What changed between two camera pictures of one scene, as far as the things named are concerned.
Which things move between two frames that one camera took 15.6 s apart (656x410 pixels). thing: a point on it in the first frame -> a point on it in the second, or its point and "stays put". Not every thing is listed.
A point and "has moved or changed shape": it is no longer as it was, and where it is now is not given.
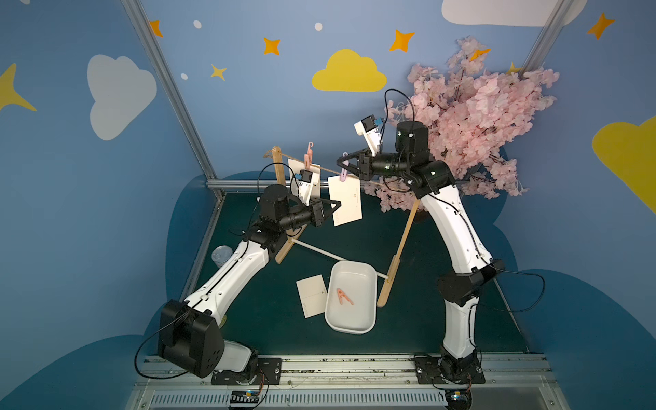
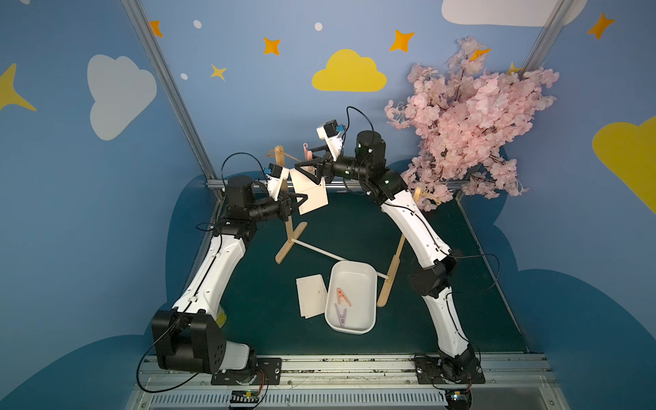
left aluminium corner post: (143, 28) stays put
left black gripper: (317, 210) -> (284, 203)
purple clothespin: (343, 175) has moved or changed shape
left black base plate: (268, 372) stays put
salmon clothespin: (341, 295) stays put
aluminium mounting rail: (512, 382) stays put
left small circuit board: (244, 396) stays put
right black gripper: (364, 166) -> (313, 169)
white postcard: (348, 192) -> (313, 295)
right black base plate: (429, 371) stays put
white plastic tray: (351, 301) stays put
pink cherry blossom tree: (473, 113) stays put
